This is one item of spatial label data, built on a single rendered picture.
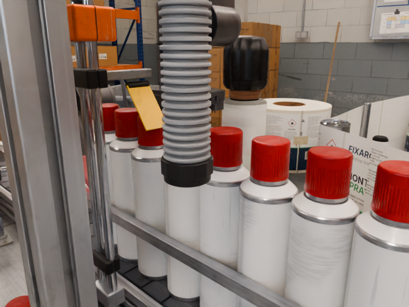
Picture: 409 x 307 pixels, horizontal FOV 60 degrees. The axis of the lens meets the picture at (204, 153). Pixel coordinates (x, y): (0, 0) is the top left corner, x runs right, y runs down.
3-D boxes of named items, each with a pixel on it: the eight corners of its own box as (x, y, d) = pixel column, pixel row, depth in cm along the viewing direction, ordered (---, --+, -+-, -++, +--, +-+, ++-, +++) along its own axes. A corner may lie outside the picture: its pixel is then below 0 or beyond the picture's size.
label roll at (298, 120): (339, 172, 82) (346, 110, 78) (254, 173, 81) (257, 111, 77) (310, 148, 102) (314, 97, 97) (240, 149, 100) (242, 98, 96)
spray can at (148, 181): (185, 267, 47) (183, 114, 41) (156, 286, 43) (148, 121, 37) (159, 253, 50) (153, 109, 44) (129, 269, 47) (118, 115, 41)
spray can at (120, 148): (162, 253, 50) (156, 109, 44) (129, 267, 47) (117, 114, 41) (142, 239, 54) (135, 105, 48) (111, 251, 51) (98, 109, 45)
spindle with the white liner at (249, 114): (272, 190, 72) (282, 35, 63) (246, 204, 66) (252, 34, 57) (237, 179, 78) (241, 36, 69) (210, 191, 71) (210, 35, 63)
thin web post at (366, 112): (361, 202, 66) (375, 102, 61) (357, 205, 65) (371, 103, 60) (351, 199, 68) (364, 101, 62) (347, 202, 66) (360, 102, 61)
